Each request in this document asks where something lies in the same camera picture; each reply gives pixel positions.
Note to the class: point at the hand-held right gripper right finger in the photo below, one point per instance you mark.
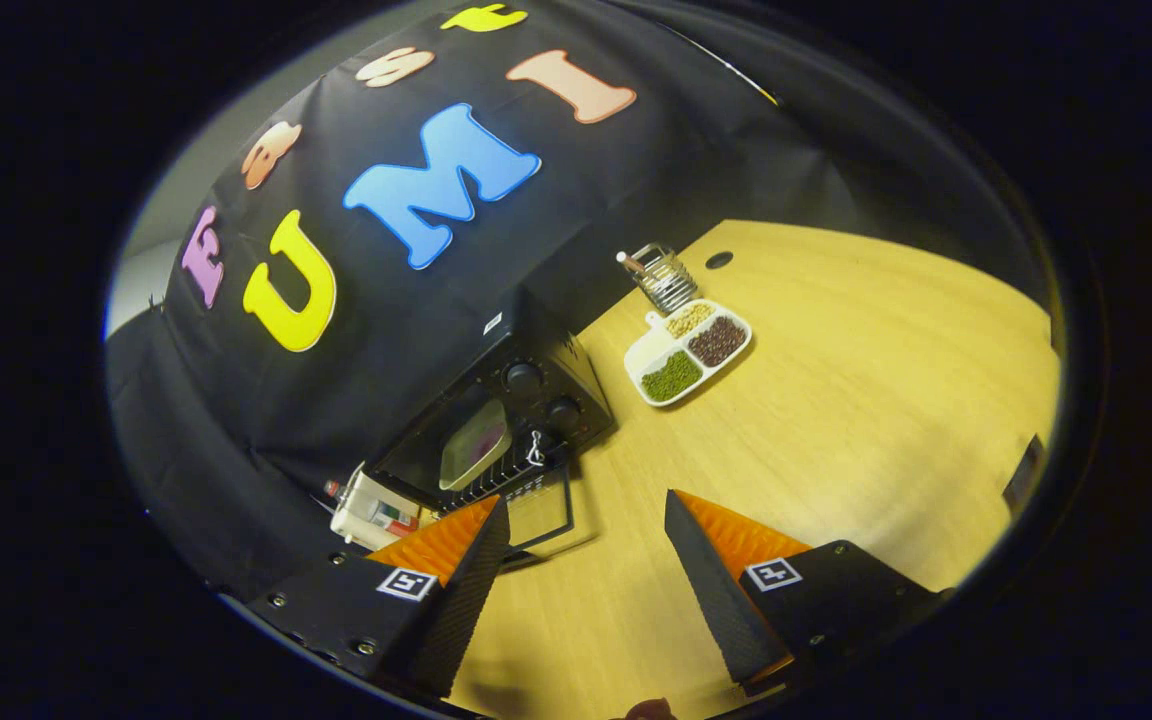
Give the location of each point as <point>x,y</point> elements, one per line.
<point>716,590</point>

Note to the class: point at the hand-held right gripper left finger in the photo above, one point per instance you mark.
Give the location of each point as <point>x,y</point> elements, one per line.
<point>461,610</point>

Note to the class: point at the cream tray with pink food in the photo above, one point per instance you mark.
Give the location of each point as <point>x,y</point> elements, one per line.
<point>476,445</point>

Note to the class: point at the black electric oven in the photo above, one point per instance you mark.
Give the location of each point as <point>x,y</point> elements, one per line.
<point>546,350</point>

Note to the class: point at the clear plastic water bottle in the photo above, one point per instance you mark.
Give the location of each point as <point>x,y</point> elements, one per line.
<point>391,518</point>

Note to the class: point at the white toaster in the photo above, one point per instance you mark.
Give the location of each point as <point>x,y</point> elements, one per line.
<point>356,510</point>

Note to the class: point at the white divided dish with beans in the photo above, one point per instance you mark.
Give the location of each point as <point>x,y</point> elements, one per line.
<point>681,375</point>

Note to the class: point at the black backdrop cloth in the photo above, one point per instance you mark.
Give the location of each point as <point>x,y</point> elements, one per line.
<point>416,300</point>

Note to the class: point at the dark rectangular object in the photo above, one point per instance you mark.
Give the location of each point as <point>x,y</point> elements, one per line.
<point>1024,475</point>

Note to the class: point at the black table grommet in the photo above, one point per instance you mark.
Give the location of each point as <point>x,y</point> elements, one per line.
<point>719,260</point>

